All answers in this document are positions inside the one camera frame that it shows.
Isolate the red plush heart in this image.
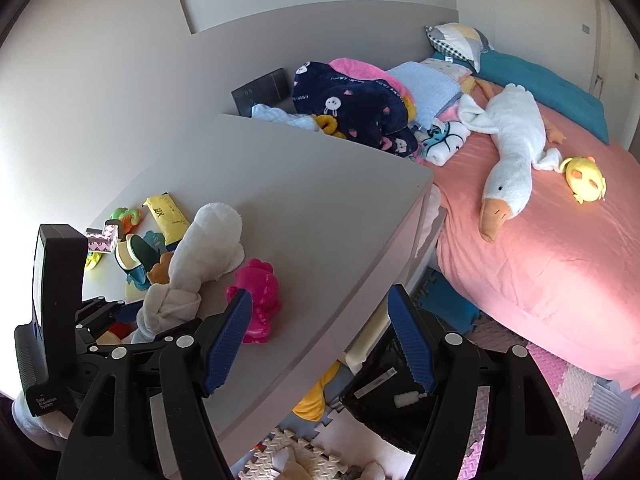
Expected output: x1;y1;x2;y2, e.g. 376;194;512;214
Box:
107;322;136;340

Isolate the blue yellow frog toy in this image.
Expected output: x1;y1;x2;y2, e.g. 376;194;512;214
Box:
85;252;103;271

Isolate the yellow long wrapper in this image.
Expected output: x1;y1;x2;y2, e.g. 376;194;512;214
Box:
143;193;190;252

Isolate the magenta plastic toy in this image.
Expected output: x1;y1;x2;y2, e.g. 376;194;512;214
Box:
226;259;281;344

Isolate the grey pink tape box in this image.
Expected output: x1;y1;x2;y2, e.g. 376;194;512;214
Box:
86;221;122;254

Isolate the brown small plush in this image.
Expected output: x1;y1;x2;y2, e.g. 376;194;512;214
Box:
146;252;174;285

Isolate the white knotted towel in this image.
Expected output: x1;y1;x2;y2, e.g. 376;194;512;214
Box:
127;203;245;344

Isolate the green orange chameleon toy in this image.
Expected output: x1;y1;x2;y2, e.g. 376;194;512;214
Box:
107;207;142;237

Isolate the foam puzzle floor mat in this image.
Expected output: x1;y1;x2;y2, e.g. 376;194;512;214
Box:
234;266;640;480

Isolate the pink bed sheet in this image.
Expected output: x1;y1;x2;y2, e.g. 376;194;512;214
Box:
434;106;639;391

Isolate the white cartoon folded cloth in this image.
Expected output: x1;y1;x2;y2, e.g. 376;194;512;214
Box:
416;119;471;167

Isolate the navy bunny blanket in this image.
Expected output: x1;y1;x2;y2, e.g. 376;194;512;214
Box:
292;62;418;157

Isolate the yellow chick plush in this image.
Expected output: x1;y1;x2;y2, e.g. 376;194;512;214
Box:
560;156;606;204

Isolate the white goose plush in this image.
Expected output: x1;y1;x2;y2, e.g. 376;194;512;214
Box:
458;79;565;243

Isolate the light blue cloth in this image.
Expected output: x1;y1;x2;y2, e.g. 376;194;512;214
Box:
250;104;320;132

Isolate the light blue pillow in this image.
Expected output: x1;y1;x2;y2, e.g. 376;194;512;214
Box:
387;58;472;127

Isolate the teal quilt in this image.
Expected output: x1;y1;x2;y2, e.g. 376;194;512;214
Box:
432;49;612;146

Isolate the patchwork checkered pillow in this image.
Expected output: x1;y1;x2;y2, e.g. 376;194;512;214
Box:
425;23;492;73

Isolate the black wall switch panel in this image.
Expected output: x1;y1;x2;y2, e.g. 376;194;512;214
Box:
231;68;291;117

